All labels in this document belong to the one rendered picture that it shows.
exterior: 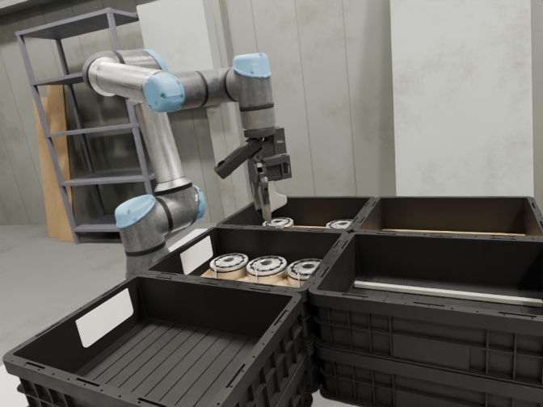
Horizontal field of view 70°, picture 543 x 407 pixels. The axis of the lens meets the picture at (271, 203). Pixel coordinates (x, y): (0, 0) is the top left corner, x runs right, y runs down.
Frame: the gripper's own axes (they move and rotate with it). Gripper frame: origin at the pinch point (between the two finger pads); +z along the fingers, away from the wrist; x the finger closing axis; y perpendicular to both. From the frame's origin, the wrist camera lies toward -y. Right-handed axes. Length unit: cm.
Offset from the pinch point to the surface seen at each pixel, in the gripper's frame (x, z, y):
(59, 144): 398, 19, -108
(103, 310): -8.3, 8.5, -36.8
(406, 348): -39.0, 13.0, 10.3
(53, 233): 400, 118, -141
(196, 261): 12.3, 13.1, -15.8
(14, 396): 3, 30, -61
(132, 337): -8.3, 16.4, -32.9
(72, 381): -32, 5, -38
